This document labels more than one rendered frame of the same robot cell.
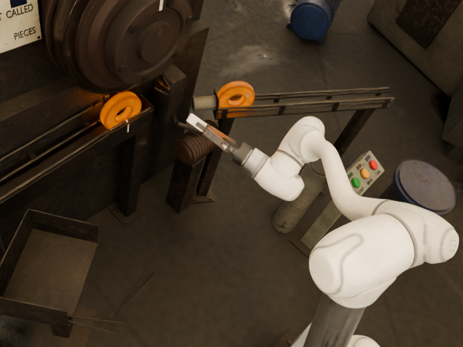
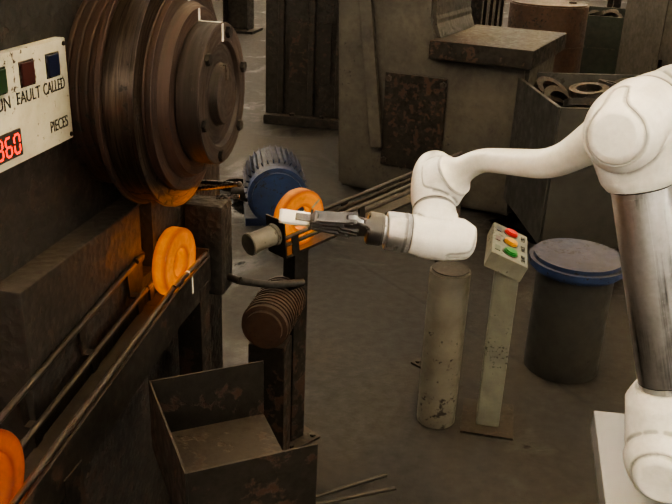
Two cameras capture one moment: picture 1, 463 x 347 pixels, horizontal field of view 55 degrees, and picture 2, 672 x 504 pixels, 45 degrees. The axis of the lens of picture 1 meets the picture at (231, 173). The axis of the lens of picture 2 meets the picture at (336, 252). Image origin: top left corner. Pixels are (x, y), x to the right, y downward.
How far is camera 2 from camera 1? 0.93 m
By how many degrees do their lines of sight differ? 30
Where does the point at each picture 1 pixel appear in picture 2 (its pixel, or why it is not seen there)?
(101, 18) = (167, 56)
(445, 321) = not seen: outside the picture
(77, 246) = (238, 427)
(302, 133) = (433, 164)
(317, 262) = (602, 132)
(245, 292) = not seen: outside the picture
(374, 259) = (653, 92)
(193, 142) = (272, 303)
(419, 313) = not seen: outside the picture
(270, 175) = (430, 226)
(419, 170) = (556, 246)
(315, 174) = (452, 278)
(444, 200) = (610, 259)
